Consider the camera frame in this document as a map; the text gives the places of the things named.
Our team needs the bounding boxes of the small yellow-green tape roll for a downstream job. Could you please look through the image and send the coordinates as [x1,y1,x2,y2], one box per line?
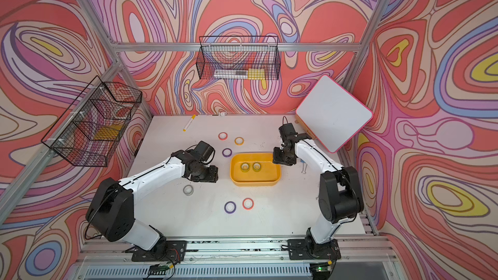
[241,163,250,172]

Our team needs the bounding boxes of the aluminium frame post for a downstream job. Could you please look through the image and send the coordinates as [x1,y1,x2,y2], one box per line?
[341,0,391,92]
[58,0,154,117]

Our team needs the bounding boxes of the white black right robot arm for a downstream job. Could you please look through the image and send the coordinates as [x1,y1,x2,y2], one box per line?
[272,123,364,246]

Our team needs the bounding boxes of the purple tape roll far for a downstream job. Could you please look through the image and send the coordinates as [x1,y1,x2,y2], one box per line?
[222,148,233,158]

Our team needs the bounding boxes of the aluminium frame post left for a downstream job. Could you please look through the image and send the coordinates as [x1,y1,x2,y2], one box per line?
[58,0,154,117]

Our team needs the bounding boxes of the yellow plastic storage box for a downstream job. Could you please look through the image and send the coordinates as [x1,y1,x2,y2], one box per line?
[230,152,281,187]

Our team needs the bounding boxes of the black wire basket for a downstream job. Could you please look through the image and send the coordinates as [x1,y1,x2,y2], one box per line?
[196,34,281,80]
[41,76,143,167]

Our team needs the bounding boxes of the orange tape roll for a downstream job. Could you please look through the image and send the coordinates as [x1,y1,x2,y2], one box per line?
[234,137,245,146]

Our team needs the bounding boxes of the purple tape roll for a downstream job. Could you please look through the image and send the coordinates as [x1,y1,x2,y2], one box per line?
[224,201,237,215]
[222,148,233,158]

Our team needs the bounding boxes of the black wire basket left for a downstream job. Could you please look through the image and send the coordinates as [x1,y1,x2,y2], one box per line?
[41,76,143,167]

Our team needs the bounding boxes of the white board pink edge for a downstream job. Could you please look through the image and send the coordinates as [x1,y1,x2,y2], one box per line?
[296,76,373,153]

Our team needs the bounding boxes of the clear grey tape roll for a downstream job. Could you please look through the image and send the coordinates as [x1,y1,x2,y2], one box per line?
[183,185,194,196]

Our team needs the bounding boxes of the aluminium frame crossbar back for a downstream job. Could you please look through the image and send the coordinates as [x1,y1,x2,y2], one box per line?
[111,42,361,52]

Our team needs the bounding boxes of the items in back basket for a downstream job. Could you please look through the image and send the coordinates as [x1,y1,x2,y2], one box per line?
[213,69,266,80]

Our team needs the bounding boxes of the green circuit board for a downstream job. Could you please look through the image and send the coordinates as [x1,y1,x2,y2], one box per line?
[147,264,175,277]

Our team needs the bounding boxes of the yellow block in left basket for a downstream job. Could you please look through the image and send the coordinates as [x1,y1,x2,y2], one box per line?
[93,124,123,141]

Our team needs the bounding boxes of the aluminium frame post right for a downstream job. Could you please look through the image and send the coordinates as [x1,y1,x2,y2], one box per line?
[341,0,391,92]

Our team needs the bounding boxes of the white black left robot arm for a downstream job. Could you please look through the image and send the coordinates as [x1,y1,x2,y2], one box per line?
[86,141,219,257]

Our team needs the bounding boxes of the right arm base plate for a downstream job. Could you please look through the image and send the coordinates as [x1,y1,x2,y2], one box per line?
[285,239,342,261]

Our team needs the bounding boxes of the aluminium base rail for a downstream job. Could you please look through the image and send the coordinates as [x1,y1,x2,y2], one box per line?
[66,235,408,279]

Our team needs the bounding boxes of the purple tape roll near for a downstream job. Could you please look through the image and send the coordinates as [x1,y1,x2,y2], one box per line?
[224,201,237,215]

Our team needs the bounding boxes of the yellow white marker pen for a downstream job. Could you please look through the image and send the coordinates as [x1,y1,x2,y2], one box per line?
[183,114,197,132]

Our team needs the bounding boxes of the red tape roll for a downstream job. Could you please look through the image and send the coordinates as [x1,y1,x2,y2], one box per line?
[243,198,254,210]
[218,132,228,141]

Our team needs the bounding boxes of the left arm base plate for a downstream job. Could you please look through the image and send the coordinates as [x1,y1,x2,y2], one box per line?
[132,241,188,263]

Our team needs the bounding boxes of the black wire basket back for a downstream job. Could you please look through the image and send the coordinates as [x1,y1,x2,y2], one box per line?
[196,34,281,80]

